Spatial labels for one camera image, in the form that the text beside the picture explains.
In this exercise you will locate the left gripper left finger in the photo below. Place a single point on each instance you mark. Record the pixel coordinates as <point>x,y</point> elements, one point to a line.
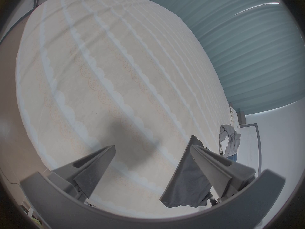
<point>89,173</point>

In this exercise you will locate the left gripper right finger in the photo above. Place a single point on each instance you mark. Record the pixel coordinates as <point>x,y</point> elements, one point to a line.
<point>219,174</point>

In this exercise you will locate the black T-shirt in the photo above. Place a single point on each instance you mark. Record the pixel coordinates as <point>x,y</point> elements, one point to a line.
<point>188,180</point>

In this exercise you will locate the pile of clothes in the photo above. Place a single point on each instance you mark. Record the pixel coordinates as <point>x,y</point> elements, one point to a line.
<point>230,139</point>

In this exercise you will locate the bed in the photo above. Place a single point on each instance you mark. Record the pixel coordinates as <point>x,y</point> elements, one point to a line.
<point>107,80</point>

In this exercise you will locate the white printed pillow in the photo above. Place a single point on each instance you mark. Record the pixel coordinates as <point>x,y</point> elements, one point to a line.
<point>234,118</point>

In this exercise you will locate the grey bedside table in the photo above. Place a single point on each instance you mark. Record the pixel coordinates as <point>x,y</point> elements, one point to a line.
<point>241,118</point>

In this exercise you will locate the blue-green curtain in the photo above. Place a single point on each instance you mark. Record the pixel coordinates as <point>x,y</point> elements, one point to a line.
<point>250,44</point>

